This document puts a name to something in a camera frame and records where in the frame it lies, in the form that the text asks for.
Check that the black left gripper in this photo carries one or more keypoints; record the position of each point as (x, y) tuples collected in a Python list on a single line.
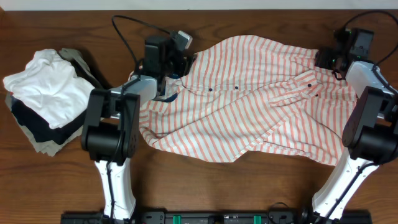
[(183, 66)]

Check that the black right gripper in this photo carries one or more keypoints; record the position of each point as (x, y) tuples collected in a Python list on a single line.
[(322, 56)]

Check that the orange white striped shirt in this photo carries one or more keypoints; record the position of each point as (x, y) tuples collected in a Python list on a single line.
[(248, 93)]

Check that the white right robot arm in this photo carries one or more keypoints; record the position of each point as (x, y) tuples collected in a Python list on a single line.
[(369, 138)]

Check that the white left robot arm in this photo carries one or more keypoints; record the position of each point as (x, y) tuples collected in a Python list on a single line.
[(111, 126)]

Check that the white folded shirt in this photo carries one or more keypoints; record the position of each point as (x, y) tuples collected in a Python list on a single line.
[(50, 87)]

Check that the black folded garment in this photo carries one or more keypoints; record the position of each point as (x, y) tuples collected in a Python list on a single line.
[(40, 127)]

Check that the beige folded garment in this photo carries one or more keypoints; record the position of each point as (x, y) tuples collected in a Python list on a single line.
[(82, 70)]

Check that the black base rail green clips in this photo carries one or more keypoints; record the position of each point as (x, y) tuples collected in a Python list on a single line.
[(282, 215)]

